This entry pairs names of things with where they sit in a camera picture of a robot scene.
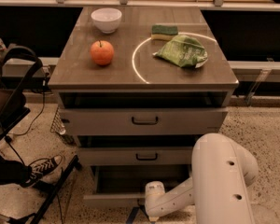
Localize grey bottom drawer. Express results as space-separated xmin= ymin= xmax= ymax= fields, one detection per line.
xmin=83 ymin=164 xmax=189 ymax=208

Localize grey drawer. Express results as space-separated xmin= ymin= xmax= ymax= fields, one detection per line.
xmin=60 ymin=108 xmax=228 ymax=136
xmin=77 ymin=147 xmax=192 ymax=166
xmin=83 ymin=164 xmax=189 ymax=208

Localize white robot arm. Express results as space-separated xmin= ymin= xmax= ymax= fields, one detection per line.
xmin=145 ymin=133 xmax=259 ymax=224

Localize grey middle drawer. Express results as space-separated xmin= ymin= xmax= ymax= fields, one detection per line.
xmin=77 ymin=147 xmax=192 ymax=166

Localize grey top drawer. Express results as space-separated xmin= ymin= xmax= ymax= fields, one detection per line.
xmin=60 ymin=108 xmax=228 ymax=136

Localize grey drawer cabinet wooden top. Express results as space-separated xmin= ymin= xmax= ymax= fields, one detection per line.
xmin=47 ymin=6 xmax=239 ymax=173

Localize blue tape cross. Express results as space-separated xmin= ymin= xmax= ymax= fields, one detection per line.
xmin=125 ymin=205 xmax=148 ymax=224

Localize black white sneaker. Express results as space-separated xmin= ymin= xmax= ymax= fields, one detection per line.
xmin=21 ymin=155 xmax=63 ymax=188

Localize green chip bag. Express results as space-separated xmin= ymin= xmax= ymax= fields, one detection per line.
xmin=154 ymin=35 xmax=208 ymax=68

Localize orange apple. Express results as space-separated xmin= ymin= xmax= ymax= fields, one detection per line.
xmin=90 ymin=40 xmax=114 ymax=65

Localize green yellow sponge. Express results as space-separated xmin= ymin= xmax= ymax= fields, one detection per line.
xmin=151 ymin=24 xmax=178 ymax=40

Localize white bowl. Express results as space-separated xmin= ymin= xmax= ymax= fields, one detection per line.
xmin=91 ymin=7 xmax=122 ymax=34

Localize black cable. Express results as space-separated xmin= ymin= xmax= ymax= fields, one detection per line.
xmin=3 ymin=75 xmax=48 ymax=142

